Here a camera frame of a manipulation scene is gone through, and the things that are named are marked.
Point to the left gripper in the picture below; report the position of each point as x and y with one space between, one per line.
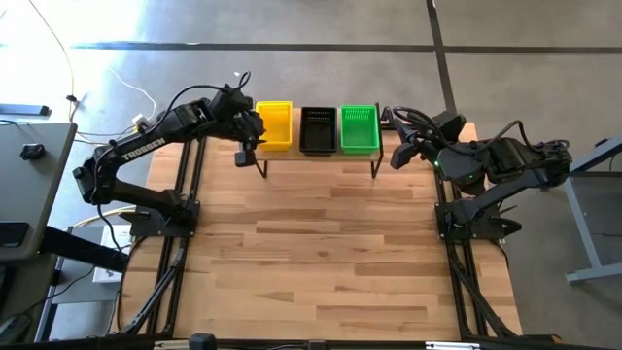
245 127

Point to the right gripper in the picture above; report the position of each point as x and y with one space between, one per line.
425 145

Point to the yellow slotted plastic basket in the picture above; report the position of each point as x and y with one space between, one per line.
273 129

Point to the green slotted plastic basket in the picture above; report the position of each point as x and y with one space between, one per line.
359 136

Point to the black slotted plastic basket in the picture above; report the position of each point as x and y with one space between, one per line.
318 138

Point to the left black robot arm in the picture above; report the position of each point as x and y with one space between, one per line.
141 146

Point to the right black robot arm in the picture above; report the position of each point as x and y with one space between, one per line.
505 160

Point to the wooden shelf with black legs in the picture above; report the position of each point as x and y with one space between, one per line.
291 155

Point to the black triangular stand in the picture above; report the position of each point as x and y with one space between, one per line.
387 120

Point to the white power adapter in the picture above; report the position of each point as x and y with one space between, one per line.
140 120

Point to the white box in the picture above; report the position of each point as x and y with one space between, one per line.
111 243

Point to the black desk foot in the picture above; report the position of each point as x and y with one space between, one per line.
82 249

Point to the black mounted box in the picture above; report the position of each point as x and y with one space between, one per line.
201 341

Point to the small black device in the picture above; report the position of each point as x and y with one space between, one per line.
31 151

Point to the grey desk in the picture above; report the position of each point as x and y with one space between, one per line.
34 194

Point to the black flat bar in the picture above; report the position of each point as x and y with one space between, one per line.
24 110

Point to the black aluminium frame rails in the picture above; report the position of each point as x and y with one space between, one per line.
439 192
198 155

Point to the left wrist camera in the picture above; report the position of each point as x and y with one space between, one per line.
229 100

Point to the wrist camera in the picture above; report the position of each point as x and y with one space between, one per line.
449 125
229 100

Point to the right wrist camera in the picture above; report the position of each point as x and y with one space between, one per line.
449 125

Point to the black frame crossbar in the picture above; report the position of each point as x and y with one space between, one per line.
369 346

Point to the grey metal table frame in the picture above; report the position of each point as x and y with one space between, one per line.
585 228

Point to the silver metal bracket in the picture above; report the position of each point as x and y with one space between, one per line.
452 346

